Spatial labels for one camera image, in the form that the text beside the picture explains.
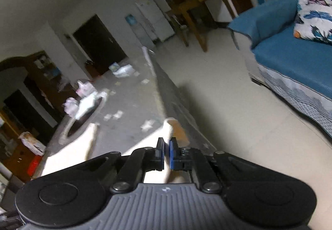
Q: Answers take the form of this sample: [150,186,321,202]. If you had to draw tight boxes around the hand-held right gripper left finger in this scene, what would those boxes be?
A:
[82,138,166,193]

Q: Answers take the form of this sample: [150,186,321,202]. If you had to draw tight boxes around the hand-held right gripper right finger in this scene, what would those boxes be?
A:
[169,137,251,193]

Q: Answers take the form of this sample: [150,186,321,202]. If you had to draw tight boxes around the white cloth towel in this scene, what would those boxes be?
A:
[39,118,191,184]

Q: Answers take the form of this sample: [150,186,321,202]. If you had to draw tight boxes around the crumpled white plastic bag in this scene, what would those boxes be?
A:
[63,91,108,120]

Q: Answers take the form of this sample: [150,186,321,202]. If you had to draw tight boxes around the pink white plastic bag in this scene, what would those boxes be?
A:
[76,80,95,98]

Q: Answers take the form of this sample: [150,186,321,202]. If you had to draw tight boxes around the red container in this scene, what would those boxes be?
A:
[26,155,43,176]

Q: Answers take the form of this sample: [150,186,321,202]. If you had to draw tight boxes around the dark wooden door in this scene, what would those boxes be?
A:
[72,13,128,76]

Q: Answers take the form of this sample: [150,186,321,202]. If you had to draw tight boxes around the water dispenser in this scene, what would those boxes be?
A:
[125,13,154,47]

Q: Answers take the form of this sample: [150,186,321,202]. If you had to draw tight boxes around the printed cardboard box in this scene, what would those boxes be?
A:
[19,131,46,157]

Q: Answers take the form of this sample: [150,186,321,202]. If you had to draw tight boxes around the white refrigerator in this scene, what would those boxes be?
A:
[135,0,175,43]

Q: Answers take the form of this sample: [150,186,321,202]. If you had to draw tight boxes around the arched wooden display cabinet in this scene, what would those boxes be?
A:
[0,50,78,142]

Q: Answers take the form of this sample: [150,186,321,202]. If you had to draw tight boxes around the wooden dining table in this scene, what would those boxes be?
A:
[165,0,232,53]

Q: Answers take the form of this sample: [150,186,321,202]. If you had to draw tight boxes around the blue sofa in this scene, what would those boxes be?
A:
[227,0,332,138]

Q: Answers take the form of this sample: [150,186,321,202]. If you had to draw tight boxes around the butterfly printed pillow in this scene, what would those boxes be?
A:
[293,0,332,45]

